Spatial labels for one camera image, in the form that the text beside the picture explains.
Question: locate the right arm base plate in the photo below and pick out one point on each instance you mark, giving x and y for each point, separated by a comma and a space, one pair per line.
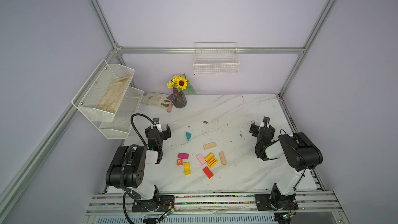
269, 202

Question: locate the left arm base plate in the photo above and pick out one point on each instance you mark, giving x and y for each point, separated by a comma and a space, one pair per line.
158, 204

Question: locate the pink tube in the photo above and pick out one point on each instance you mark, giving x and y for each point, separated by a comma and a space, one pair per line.
169, 109

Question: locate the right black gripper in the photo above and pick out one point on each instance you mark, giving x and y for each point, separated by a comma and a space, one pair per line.
263, 129

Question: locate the orange ridged wood block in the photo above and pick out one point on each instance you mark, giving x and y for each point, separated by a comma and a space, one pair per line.
209, 157

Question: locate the red wood block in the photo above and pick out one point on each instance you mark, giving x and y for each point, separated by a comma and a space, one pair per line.
208, 172

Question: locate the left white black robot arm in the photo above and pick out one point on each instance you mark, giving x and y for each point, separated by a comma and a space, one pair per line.
127, 168

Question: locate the white mesh shelf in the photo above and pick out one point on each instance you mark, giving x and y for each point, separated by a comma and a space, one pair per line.
88, 98
121, 126

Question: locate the sunflower bouquet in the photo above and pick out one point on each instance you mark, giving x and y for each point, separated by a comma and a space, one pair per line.
180, 84

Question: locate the white wire wall basket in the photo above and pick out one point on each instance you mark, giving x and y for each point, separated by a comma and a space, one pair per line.
215, 58

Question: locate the beige cloth in shelf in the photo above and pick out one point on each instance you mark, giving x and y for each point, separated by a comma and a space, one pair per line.
113, 96

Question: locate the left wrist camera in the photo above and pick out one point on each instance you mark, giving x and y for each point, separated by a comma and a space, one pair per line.
156, 122

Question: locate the dark purple glass vase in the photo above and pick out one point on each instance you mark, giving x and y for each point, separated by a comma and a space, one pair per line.
179, 99

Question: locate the white cloth on table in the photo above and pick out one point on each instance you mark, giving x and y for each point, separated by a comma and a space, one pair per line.
157, 100

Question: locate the white upper mesh shelf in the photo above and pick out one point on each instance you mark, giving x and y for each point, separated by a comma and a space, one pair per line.
88, 98

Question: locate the magenta wood block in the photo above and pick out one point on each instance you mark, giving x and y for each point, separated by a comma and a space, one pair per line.
183, 155

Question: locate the long natural wood block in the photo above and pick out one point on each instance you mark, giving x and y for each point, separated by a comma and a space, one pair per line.
222, 158

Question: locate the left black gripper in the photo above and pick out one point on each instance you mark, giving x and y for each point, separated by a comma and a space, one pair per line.
157, 132

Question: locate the teal triangular wood block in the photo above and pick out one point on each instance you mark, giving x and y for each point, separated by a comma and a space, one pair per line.
188, 136

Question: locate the white lower mesh shelf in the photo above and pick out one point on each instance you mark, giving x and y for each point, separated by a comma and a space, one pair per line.
121, 126

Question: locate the yellow red striped block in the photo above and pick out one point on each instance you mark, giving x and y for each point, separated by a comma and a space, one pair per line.
211, 163

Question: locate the pink wood block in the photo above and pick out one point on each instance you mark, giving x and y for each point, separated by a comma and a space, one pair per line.
201, 159

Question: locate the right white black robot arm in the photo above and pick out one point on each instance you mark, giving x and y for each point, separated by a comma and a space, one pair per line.
300, 153

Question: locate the aluminium front rail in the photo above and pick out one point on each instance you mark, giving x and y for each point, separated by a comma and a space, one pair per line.
317, 207

